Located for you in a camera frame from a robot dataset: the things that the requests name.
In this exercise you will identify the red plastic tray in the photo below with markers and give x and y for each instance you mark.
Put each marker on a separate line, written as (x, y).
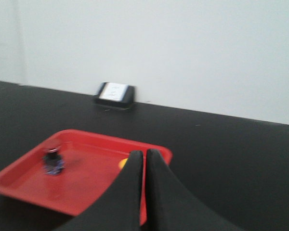
(90, 167)

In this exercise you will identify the yellow mushroom push button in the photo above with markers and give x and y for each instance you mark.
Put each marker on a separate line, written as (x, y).
(122, 163)

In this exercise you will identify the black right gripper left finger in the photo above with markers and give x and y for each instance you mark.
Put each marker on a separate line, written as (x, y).
(118, 208)

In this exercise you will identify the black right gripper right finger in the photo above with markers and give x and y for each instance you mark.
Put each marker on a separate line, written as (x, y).
(171, 206)

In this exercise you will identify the red mushroom push button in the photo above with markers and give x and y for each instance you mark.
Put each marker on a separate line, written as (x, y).
(53, 160)

